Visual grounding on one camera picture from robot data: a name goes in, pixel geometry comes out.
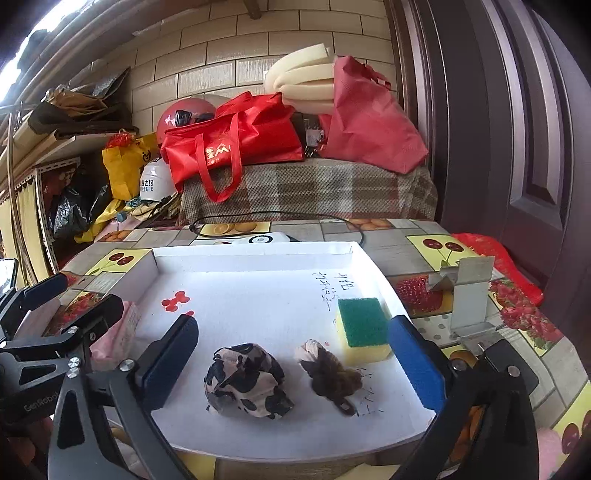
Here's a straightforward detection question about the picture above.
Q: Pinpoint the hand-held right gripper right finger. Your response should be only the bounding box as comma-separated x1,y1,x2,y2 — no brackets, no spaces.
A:
387,315,541,480

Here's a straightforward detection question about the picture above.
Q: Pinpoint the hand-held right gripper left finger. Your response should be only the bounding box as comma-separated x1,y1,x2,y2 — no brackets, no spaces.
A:
48,314,200,480

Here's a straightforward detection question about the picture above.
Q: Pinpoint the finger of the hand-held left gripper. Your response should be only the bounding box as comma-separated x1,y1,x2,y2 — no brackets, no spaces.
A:
0,295,124,366
0,272,69,334

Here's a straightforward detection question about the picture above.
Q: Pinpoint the green and yellow sponge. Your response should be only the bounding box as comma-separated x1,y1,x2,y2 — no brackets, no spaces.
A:
336,298,393,363

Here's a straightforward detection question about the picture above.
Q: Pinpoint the black and white patterned cloth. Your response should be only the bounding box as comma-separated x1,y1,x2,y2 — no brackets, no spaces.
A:
204,343,295,421

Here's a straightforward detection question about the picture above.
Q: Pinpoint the brown fuzzy hair scrunchie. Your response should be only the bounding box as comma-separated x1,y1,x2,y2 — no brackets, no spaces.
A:
295,339,365,416

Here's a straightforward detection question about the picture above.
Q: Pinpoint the white cardboard tray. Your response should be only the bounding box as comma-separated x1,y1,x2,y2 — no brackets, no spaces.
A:
122,241,437,460

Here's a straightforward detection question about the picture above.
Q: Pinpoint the pink tissue packet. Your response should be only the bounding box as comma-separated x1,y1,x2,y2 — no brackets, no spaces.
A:
90,301,141,365

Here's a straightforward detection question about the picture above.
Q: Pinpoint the black plastic bag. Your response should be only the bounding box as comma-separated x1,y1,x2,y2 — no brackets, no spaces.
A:
48,171,112,238

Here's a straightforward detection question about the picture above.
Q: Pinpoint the fruit print tablecloth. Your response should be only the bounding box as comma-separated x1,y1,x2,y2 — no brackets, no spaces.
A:
60,218,583,480

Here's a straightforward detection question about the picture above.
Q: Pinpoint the red plastic bag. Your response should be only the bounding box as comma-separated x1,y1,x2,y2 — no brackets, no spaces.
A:
452,233,544,306

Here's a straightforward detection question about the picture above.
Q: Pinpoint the yellow bag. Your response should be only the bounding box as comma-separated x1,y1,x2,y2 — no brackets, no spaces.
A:
102,133,160,201

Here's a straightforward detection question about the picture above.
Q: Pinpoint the white helmet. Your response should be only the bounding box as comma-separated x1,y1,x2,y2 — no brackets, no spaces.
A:
139,157,178,202

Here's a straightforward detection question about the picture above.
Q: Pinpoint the pile of cardboard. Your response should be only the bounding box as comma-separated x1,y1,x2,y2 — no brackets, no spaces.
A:
28,67,139,139

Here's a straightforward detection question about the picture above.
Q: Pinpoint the plaid cloth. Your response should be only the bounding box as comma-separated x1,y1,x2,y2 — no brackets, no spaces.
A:
178,157,438,227

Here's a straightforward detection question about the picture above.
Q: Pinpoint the red helmet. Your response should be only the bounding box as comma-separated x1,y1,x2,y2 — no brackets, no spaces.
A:
156,98,218,148

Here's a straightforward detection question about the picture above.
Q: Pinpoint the red tote bag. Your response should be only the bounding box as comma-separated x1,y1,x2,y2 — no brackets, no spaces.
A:
161,91,305,204

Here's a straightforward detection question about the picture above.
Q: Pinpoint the pinkish red fabric bag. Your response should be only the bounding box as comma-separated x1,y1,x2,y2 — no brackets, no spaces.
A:
318,55,429,175

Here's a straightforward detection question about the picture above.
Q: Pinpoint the brown door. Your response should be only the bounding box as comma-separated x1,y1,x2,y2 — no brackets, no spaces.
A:
385,0,591,296

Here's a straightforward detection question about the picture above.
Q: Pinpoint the white foam strips bundle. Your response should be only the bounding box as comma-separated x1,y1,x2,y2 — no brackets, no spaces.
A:
264,45,335,115

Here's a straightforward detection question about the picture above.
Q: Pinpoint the metal bracket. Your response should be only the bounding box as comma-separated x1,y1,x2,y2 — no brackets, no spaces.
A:
427,256,504,342

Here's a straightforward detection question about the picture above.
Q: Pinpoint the black cable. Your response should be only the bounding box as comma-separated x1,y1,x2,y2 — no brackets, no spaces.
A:
189,211,368,245

